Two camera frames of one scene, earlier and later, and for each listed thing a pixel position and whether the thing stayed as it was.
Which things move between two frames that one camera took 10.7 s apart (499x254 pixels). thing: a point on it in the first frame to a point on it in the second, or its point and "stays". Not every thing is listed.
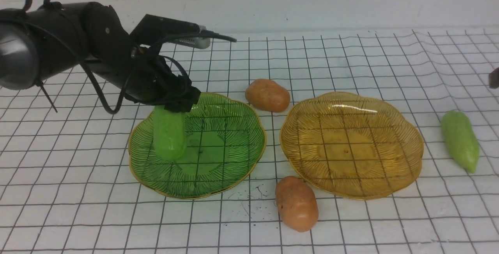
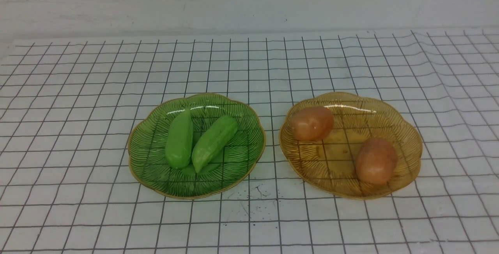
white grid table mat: x=68 y=185 stays
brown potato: x=267 y=95 to x=312 y=124
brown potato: x=297 y=203 to x=376 y=161
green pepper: x=460 y=140 to x=212 y=139
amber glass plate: x=351 y=147 stays
